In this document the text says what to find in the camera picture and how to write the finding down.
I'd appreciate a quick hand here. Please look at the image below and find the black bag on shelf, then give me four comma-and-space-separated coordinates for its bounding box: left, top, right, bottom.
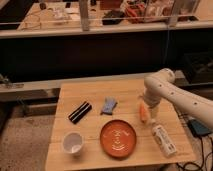
102, 10, 124, 25

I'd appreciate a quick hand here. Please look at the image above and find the orange ceramic plate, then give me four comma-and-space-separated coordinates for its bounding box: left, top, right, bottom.
100, 119, 137, 159

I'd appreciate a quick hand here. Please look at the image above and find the black power box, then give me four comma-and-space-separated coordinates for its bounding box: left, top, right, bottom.
187, 119, 211, 137

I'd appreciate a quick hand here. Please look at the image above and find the black cable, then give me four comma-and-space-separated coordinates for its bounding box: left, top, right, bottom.
175, 109, 213, 171

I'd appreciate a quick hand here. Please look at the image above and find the metal post left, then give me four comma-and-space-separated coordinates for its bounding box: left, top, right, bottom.
79, 0, 90, 31

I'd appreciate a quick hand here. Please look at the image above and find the metal post right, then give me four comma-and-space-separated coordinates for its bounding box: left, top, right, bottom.
168, 0, 183, 27

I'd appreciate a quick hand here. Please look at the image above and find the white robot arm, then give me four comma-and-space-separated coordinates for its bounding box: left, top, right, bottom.
143, 68, 213, 130

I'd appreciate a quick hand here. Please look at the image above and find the orange pepper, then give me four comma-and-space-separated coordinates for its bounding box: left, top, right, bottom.
139, 102, 149, 123

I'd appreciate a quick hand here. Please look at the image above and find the black rectangular block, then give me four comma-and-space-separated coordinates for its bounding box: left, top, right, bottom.
68, 102, 92, 124

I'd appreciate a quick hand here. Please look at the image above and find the orange tool on shelf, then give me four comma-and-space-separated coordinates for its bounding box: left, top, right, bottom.
125, 4, 145, 23

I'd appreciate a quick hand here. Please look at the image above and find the metal post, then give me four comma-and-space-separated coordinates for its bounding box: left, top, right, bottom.
79, 0, 90, 31
168, 0, 183, 27

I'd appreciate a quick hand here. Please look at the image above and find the blue cloth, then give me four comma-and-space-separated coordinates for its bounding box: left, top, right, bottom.
101, 97, 117, 115

